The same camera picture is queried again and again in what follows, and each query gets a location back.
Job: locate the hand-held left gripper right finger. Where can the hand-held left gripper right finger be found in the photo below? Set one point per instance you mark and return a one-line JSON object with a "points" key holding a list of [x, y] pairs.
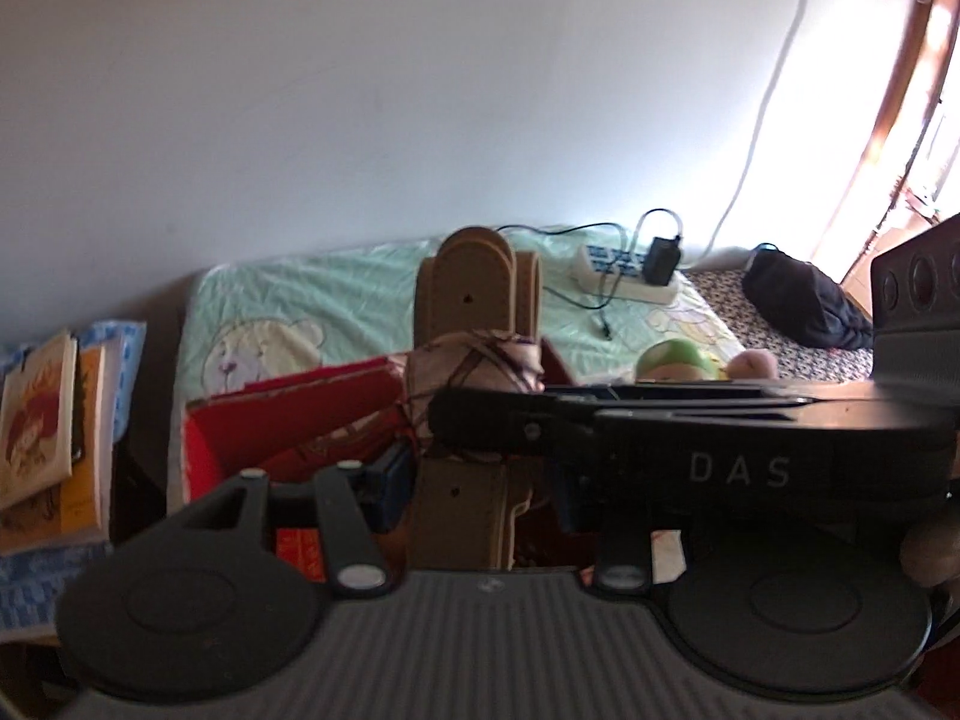
{"points": [[574, 502]]}

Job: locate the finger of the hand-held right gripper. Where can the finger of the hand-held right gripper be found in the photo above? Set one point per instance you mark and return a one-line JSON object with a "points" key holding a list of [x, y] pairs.
{"points": [[712, 391], [510, 424]]}

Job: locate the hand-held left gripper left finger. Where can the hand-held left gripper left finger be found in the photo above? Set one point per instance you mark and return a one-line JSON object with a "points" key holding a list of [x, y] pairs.
{"points": [[394, 491]]}

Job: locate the red cardboard box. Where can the red cardboard box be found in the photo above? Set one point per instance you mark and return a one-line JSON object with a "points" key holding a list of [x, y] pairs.
{"points": [[300, 405]]}

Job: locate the person's right hand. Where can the person's right hand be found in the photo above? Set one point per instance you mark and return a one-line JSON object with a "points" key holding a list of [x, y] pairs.
{"points": [[930, 551]]}

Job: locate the pink plush toy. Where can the pink plush toy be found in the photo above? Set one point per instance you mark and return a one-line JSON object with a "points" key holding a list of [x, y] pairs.
{"points": [[754, 365]]}

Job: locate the green mushroom plush toy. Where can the green mushroom plush toy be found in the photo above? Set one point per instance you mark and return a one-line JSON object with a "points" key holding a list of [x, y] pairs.
{"points": [[675, 358]]}

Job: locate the black and white patterned sheet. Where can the black and white patterned sheet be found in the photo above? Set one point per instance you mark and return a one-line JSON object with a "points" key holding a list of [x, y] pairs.
{"points": [[795, 360]]}

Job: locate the red packet with gold print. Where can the red packet with gold print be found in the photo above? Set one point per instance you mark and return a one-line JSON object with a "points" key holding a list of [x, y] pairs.
{"points": [[300, 551]]}

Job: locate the black cloth bag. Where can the black cloth bag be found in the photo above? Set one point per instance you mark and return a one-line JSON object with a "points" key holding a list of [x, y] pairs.
{"points": [[802, 300]]}

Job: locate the black power adapter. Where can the black power adapter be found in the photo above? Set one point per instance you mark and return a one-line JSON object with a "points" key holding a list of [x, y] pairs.
{"points": [[664, 261]]}

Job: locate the white power strip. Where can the white power strip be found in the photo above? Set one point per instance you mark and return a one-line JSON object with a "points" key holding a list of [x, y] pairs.
{"points": [[600, 270]]}

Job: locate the light green bed sheet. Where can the light green bed sheet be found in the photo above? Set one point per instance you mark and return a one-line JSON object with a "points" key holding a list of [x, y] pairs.
{"points": [[300, 292]]}

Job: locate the orange book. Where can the orange book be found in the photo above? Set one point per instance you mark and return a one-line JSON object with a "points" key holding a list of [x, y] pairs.
{"points": [[86, 450]]}

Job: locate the stack of books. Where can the stack of books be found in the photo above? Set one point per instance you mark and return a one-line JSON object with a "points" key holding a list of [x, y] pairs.
{"points": [[45, 577]]}

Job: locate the cream book with red picture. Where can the cream book with red picture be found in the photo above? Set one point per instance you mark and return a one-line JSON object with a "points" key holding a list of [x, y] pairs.
{"points": [[37, 420]]}

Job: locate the brown wooden window frame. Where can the brown wooden window frame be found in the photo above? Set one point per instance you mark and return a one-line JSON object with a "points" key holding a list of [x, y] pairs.
{"points": [[900, 90]]}

